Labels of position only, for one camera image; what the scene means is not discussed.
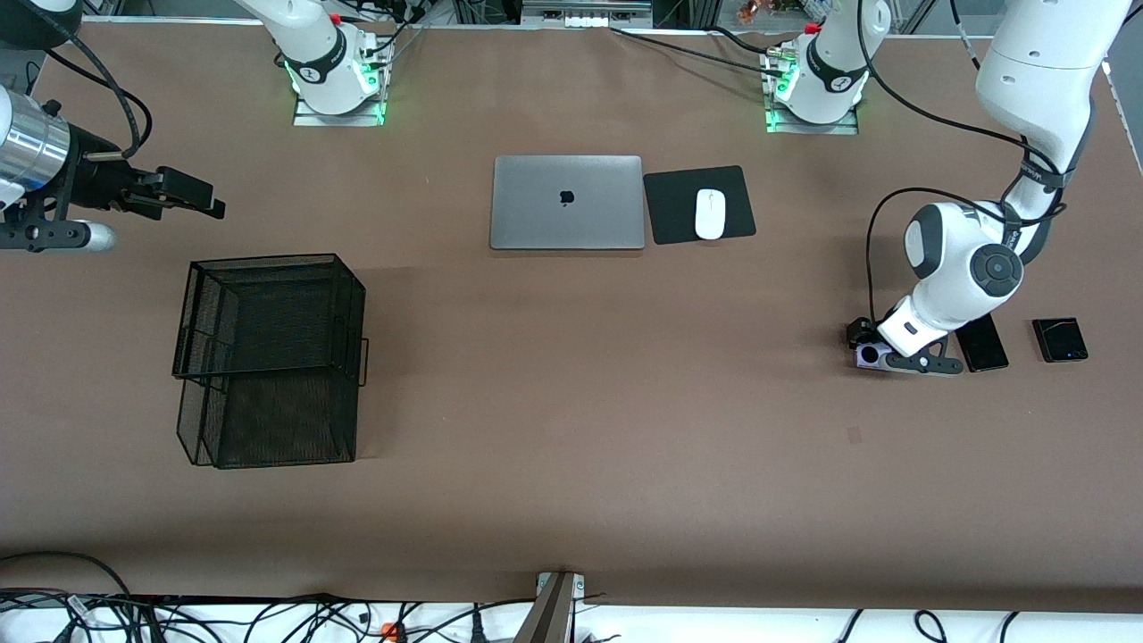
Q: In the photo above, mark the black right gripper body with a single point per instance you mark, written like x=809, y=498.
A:
x=96, y=178

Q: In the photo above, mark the white flip phone black circles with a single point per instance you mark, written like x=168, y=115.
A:
x=868, y=357

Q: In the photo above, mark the long black smartphone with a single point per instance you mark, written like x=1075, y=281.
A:
x=982, y=348

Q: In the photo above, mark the small black flip phone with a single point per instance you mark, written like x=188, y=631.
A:
x=1060, y=339

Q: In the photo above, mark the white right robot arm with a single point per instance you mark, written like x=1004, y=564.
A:
x=321, y=54

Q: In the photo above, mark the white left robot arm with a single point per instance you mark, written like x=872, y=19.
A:
x=1036, y=71

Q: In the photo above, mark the white computer mouse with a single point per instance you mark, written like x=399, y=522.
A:
x=710, y=214

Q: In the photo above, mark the black mouse pad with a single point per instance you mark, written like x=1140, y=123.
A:
x=670, y=205

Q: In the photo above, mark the silver closed laptop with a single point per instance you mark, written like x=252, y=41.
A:
x=589, y=214

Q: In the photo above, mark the grey white power strip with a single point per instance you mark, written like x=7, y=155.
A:
x=585, y=20

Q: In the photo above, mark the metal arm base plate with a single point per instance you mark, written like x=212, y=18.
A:
x=813, y=129
x=339, y=121

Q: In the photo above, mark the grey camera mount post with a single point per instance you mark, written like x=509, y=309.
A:
x=554, y=612

